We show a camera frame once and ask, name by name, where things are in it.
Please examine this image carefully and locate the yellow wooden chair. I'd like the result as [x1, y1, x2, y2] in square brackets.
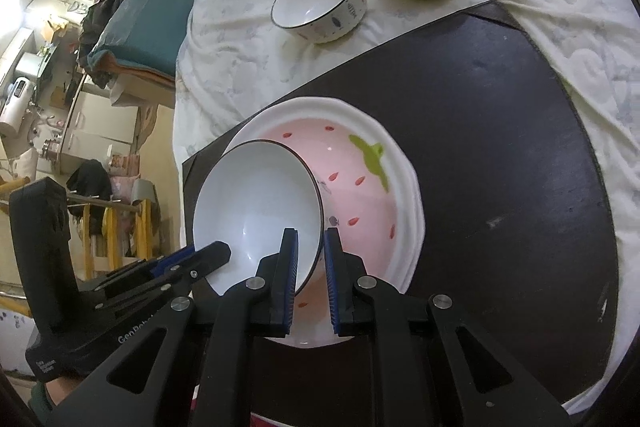
[64, 194, 154, 279]

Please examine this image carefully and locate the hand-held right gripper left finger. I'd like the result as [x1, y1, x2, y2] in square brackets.
[47, 228, 300, 427]

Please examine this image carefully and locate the white bowl with leaf print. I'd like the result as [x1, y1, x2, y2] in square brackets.
[192, 140, 325, 298]
[270, 0, 369, 45]

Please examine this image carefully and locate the pink strawberry plate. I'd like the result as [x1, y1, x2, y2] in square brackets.
[395, 152, 424, 294]
[400, 167, 427, 297]
[221, 96, 415, 349]

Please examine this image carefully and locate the pile of dark clothes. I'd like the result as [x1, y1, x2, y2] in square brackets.
[77, 0, 166, 59]

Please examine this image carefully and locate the white dresser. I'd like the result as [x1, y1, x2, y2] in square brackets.
[56, 80, 146, 176]

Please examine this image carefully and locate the black bag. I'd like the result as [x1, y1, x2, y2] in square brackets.
[67, 159, 114, 209]

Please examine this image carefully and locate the black mat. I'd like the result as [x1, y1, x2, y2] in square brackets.
[181, 0, 621, 409]

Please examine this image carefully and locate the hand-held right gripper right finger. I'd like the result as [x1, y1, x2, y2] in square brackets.
[323, 228, 574, 427]

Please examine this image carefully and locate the person's left forearm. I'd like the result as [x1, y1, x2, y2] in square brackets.
[29, 377, 87, 427]

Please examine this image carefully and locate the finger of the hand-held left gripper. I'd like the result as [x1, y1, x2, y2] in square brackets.
[107, 245, 197, 284]
[99, 240, 232, 304]

